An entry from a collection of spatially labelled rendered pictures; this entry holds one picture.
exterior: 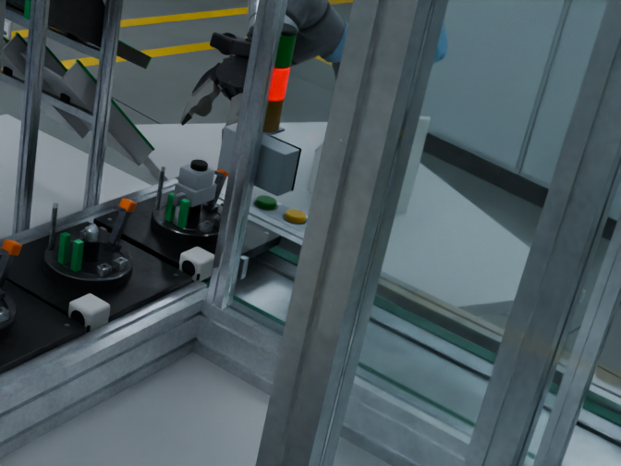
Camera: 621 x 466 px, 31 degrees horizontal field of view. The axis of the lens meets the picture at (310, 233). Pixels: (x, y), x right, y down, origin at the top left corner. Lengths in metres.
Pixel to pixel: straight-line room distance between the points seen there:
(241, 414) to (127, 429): 0.18
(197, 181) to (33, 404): 0.54
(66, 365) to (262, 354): 0.33
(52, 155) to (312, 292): 1.96
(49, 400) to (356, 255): 1.13
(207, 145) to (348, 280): 2.14
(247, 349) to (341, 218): 1.26
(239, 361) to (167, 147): 0.92
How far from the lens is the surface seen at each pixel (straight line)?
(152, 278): 1.81
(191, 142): 2.64
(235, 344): 1.78
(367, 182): 0.49
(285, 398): 0.56
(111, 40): 1.96
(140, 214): 2.01
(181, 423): 1.68
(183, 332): 1.79
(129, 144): 2.12
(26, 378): 1.56
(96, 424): 1.66
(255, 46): 1.61
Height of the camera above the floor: 1.86
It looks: 26 degrees down
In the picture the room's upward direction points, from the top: 12 degrees clockwise
